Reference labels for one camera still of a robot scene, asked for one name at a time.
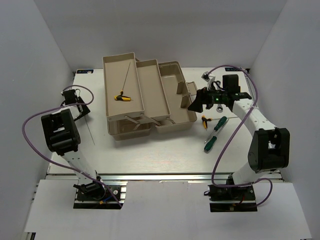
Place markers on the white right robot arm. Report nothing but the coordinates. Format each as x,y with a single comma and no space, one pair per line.
270,145

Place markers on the blue label sticker right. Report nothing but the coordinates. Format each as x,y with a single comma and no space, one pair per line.
232,69

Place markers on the long yellow black T-handle key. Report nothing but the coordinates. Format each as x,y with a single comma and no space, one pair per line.
126,76

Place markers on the aluminium table front rail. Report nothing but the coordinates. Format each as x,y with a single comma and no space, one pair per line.
138,177

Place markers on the silver ratchet wrench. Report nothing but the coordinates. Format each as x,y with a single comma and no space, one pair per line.
219,108

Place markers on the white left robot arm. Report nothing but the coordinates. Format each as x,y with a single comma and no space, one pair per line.
63,138

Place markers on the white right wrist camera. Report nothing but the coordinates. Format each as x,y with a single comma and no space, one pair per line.
210,80

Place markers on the small green screwdriver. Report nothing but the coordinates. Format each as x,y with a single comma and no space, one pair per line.
219,126

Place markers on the blue label sticker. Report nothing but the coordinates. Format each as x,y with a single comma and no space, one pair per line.
84,71
232,69

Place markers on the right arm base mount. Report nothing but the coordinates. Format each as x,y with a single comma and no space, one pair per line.
231,200

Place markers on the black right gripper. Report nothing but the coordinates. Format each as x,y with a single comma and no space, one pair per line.
202,97

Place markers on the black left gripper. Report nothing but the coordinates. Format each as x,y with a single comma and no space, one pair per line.
85,108

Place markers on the beige plastic toolbox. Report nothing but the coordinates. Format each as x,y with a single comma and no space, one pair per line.
159,92

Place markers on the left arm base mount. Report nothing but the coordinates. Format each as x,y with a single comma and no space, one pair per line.
97,197

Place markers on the large green screwdriver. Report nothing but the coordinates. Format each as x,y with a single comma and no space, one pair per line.
209,143

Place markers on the blue label sticker left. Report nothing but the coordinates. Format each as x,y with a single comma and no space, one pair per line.
84,71

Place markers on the yellow black T-handle hex key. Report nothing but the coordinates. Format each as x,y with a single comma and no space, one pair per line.
122,97

